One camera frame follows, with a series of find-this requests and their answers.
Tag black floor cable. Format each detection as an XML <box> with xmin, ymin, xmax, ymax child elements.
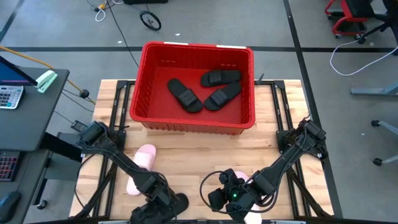
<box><xmin>106</xmin><ymin>0</ymin><xmax>143</xmax><ymax>72</ymax></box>

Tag white slide sandal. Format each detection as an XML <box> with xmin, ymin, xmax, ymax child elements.
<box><xmin>233</xmin><ymin>170</ymin><xmax>264</xmax><ymax>224</ymax></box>
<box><xmin>126</xmin><ymin>143</ymin><xmax>157</xmax><ymax>197</ymax></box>

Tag red plastic storage bin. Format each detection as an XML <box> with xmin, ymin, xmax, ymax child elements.
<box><xmin>129</xmin><ymin>40</ymin><xmax>256</xmax><ymax>136</ymax></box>

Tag black aluminium frame rails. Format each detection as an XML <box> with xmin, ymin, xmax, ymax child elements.
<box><xmin>73</xmin><ymin>80</ymin><xmax>141</xmax><ymax>218</ymax></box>
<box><xmin>257</xmin><ymin>80</ymin><xmax>335</xmax><ymax>218</ymax></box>

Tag black frame crossbar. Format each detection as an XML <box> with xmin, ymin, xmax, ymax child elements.
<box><xmin>98</xmin><ymin>219</ymin><xmax>307</xmax><ymax>224</ymax></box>

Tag blue-lit monitor screen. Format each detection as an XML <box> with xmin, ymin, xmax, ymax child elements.
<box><xmin>0</xmin><ymin>55</ymin><xmax>38</xmax><ymax>87</ymax></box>

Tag backlit black keyboard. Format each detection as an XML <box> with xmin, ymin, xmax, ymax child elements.
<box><xmin>0</xmin><ymin>151</ymin><xmax>20</xmax><ymax>182</ymax></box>

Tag grey desk calculator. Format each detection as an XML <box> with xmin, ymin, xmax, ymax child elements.
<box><xmin>0</xmin><ymin>85</ymin><xmax>25</xmax><ymax>110</ymax></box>

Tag yellow floor cable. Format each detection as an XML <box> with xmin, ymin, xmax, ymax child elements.
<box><xmin>0</xmin><ymin>45</ymin><xmax>96</xmax><ymax>105</ymax></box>

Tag grey desk foot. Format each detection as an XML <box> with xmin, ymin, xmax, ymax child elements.
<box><xmin>350</xmin><ymin>80</ymin><xmax>398</xmax><ymax>97</ymax></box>

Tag mint green stapler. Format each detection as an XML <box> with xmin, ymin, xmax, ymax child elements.
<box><xmin>35</xmin><ymin>70</ymin><xmax>58</xmax><ymax>93</ymax></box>

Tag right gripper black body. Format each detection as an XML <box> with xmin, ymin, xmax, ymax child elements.
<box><xmin>207</xmin><ymin>183</ymin><xmax>265</xmax><ymax>222</ymax></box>

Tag black office desk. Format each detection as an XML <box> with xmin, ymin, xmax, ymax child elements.
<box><xmin>0</xmin><ymin>67</ymin><xmax>83</xmax><ymax>224</ymax></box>

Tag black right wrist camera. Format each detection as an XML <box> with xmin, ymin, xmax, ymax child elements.
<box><xmin>218</xmin><ymin>169</ymin><xmax>246</xmax><ymax>187</ymax></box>

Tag grey chair base with casters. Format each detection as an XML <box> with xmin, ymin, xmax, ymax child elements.
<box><xmin>370</xmin><ymin>119</ymin><xmax>398</xmax><ymax>167</ymax></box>

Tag black computer mouse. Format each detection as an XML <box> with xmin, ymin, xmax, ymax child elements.
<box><xmin>0</xmin><ymin>191</ymin><xmax>22</xmax><ymax>224</ymax></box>

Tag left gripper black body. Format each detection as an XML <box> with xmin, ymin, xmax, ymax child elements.
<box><xmin>129</xmin><ymin>186</ymin><xmax>175</xmax><ymax>224</ymax></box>

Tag black office chair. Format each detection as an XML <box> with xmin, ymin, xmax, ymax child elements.
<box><xmin>357</xmin><ymin>0</ymin><xmax>398</xmax><ymax>57</ymax></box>

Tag black floor equipment case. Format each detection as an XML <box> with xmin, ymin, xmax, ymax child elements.
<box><xmin>123</xmin><ymin>0</ymin><xmax>169</xmax><ymax>5</ymax></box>

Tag black power adapter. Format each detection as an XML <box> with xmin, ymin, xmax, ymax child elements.
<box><xmin>70</xmin><ymin>120</ymin><xmax>90</xmax><ymax>131</ymax></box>

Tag small black spoked wheel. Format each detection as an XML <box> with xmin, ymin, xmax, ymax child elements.
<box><xmin>139</xmin><ymin>10</ymin><xmax>162</xmax><ymax>32</ymax></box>

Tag long white floor cable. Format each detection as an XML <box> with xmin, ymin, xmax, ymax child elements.
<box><xmin>329</xmin><ymin>39</ymin><xmax>398</xmax><ymax>77</ymax></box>

